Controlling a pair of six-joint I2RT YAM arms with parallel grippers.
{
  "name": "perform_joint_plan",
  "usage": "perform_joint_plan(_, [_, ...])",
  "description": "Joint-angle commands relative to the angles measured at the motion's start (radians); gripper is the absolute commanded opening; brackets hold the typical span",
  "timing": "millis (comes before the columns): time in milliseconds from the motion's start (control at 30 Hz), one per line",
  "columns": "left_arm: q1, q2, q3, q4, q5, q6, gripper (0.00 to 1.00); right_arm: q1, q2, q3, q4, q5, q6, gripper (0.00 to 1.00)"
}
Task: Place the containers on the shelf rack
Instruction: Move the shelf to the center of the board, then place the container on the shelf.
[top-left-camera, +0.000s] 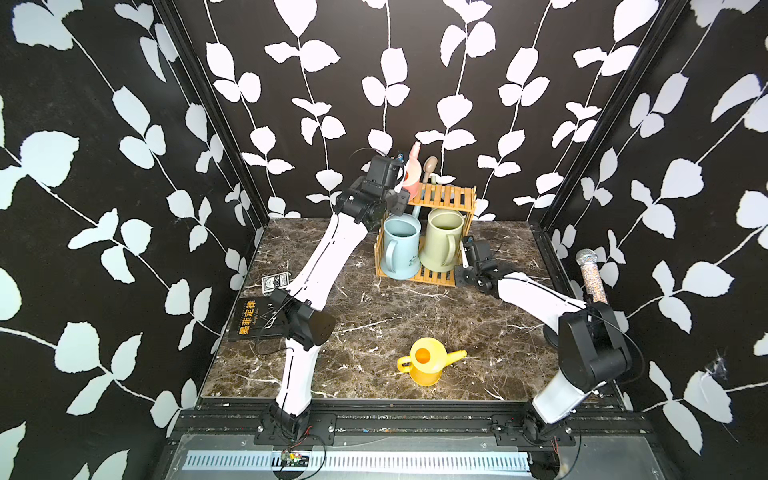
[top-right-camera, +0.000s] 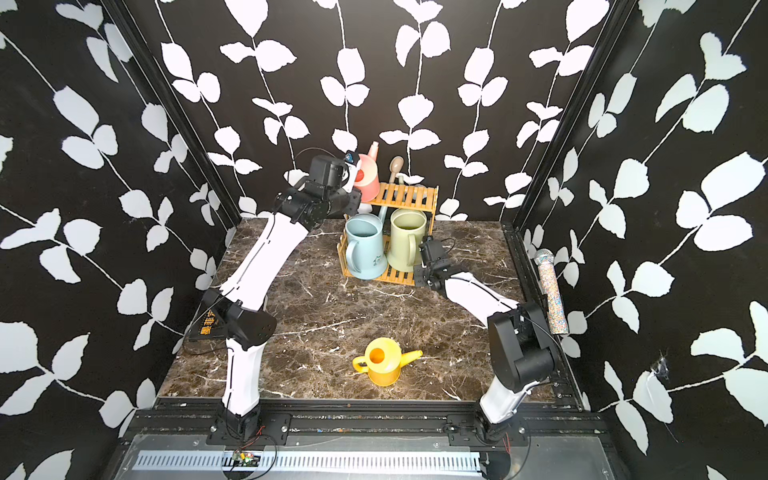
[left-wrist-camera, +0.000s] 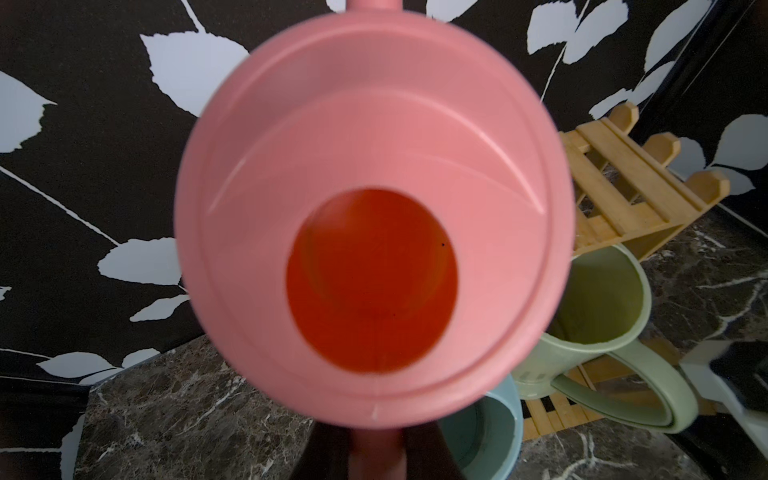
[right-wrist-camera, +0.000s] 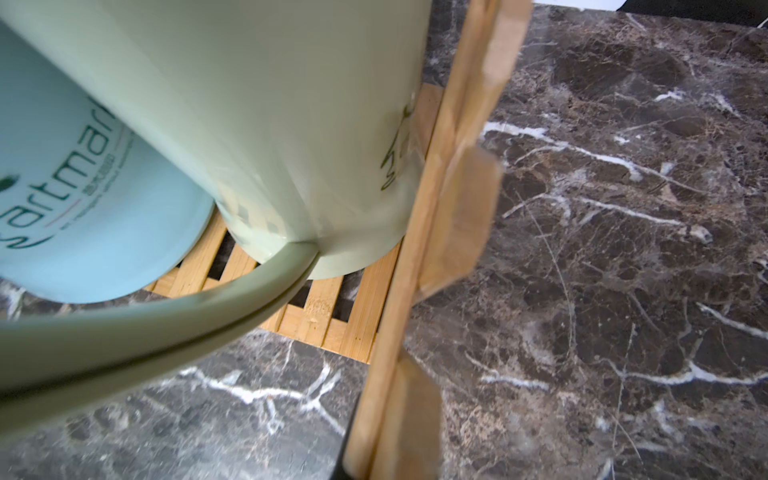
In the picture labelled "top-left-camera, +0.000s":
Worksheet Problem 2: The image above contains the black front rail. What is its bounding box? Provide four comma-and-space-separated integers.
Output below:
171, 398, 653, 450

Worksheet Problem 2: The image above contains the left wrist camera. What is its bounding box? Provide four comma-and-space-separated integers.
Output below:
385, 153, 410, 216

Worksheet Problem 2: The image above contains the sprinkle filled clear tube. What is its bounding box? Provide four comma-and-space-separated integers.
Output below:
576, 249, 608, 304

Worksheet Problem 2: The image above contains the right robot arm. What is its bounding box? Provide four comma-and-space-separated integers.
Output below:
454, 235, 633, 445

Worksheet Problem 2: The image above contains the yellow watering can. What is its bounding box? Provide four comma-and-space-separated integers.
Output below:
397, 337, 468, 387

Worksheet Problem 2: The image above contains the pink watering can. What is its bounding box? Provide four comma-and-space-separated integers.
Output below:
402, 141, 422, 201

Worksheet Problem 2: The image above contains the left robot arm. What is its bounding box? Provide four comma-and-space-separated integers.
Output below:
269, 155, 410, 443

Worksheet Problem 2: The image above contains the wooden slatted shelf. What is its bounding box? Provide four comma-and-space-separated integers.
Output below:
374, 183, 476, 287

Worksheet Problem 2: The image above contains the blue playing card box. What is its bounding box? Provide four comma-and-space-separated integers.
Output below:
261, 272, 290, 296

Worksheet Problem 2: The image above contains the light blue watering can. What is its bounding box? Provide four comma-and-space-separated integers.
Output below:
380, 155, 439, 281

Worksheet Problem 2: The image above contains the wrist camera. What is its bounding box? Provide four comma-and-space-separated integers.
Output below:
460, 235, 474, 269
385, 153, 410, 216

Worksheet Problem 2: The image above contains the black book yellow lettering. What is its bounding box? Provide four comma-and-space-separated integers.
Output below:
227, 297, 286, 342

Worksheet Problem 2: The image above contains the white perforated front strip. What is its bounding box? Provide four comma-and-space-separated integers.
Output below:
181, 450, 531, 476

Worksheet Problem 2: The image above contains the sage green watering can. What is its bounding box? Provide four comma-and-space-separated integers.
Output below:
419, 209, 464, 272

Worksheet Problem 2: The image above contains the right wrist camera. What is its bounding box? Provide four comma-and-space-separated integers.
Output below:
460, 235, 474, 269

